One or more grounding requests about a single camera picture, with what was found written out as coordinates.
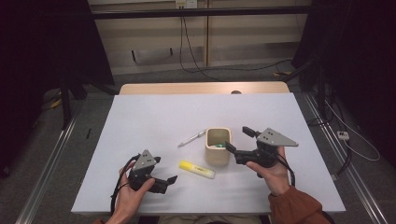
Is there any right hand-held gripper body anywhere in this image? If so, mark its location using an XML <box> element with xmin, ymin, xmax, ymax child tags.
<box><xmin>234</xmin><ymin>127</ymin><xmax>300</xmax><ymax>170</ymax></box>

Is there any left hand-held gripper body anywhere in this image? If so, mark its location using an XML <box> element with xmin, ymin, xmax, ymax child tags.
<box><xmin>127</xmin><ymin>148</ymin><xmax>158</xmax><ymax>192</ymax></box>

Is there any beige square pen holder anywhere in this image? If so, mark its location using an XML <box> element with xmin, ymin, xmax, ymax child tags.
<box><xmin>204</xmin><ymin>126</ymin><xmax>233</xmax><ymax>167</ymax></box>

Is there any yellow highlighter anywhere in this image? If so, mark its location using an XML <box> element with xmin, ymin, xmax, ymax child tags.
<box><xmin>178</xmin><ymin>160</ymin><xmax>217</xmax><ymax>180</ymax></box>

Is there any silver pen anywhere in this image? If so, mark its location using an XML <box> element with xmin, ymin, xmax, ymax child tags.
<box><xmin>177</xmin><ymin>129</ymin><xmax>207</xmax><ymax>148</ymax></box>

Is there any person's left hand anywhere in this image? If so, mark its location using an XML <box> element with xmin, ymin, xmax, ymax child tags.
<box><xmin>106</xmin><ymin>161</ymin><xmax>156</xmax><ymax>219</ymax></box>

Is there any person's right hand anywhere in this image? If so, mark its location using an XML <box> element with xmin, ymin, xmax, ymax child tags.
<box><xmin>246</xmin><ymin>146</ymin><xmax>292</xmax><ymax>197</ymax></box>

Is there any white table cover sheet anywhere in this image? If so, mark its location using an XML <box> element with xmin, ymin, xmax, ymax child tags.
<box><xmin>70</xmin><ymin>92</ymin><xmax>347</xmax><ymax>216</ymax></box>

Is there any light wooden table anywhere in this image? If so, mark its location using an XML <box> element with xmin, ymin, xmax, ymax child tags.
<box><xmin>119</xmin><ymin>81</ymin><xmax>290</xmax><ymax>96</ymax></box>

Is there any black metal stand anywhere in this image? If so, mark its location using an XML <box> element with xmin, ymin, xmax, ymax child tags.
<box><xmin>279</xmin><ymin>59</ymin><xmax>330</xmax><ymax>122</ymax></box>
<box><xmin>59</xmin><ymin>74</ymin><xmax>89</xmax><ymax>131</ymax></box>

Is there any black curtain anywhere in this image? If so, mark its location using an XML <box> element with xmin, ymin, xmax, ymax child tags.
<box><xmin>292</xmin><ymin>0</ymin><xmax>396</xmax><ymax>169</ymax></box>
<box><xmin>0</xmin><ymin>0</ymin><xmax>115</xmax><ymax>176</ymax></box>

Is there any black horizontal metal bar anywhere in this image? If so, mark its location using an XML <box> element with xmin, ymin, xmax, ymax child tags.
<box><xmin>90</xmin><ymin>5</ymin><xmax>312</xmax><ymax>21</ymax></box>

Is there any left hand-held gripper black cable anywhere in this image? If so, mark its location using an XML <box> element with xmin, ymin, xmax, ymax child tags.
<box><xmin>110</xmin><ymin>153</ymin><xmax>141</xmax><ymax>216</ymax></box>

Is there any hand-held gripper black cable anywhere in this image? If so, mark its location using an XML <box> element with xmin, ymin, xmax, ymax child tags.
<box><xmin>110</xmin><ymin>153</ymin><xmax>141</xmax><ymax>216</ymax></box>
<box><xmin>274</xmin><ymin>153</ymin><xmax>297</xmax><ymax>188</ymax></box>

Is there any right hand-held gripper black cable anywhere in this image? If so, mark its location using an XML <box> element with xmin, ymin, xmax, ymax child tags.
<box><xmin>274</xmin><ymin>153</ymin><xmax>297</xmax><ymax>188</ymax></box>

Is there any black floor cable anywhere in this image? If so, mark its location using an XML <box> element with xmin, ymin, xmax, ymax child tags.
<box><xmin>306</xmin><ymin>92</ymin><xmax>353</xmax><ymax>176</ymax></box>

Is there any white floor cable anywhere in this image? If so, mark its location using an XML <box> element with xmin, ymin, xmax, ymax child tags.
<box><xmin>323</xmin><ymin>100</ymin><xmax>381</xmax><ymax>162</ymax></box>

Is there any metal floor rail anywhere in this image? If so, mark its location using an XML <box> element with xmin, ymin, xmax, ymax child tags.
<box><xmin>303</xmin><ymin>92</ymin><xmax>389</xmax><ymax>224</ymax></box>
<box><xmin>15</xmin><ymin>108</ymin><xmax>79</xmax><ymax>224</ymax></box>

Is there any thin black hanging cable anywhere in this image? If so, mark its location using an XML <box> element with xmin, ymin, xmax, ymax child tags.
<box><xmin>178</xmin><ymin>16</ymin><xmax>293</xmax><ymax>75</ymax></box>
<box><xmin>182</xmin><ymin>17</ymin><xmax>224</xmax><ymax>82</ymax></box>

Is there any white wall socket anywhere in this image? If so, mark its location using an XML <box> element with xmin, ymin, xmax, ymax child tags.
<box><xmin>175</xmin><ymin>0</ymin><xmax>199</xmax><ymax>9</ymax></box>

